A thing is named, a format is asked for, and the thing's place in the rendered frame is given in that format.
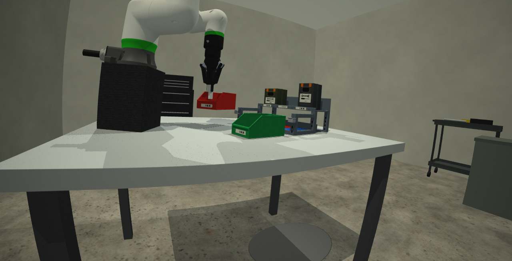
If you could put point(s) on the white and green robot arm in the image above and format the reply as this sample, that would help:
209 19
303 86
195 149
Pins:
146 20

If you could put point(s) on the red bin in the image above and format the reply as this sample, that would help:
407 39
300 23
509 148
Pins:
220 101

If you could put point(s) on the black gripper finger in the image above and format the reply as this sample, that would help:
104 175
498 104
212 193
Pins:
205 73
214 77

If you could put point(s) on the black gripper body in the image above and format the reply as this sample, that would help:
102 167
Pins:
212 54

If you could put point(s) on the green bin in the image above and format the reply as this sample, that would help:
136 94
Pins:
259 125

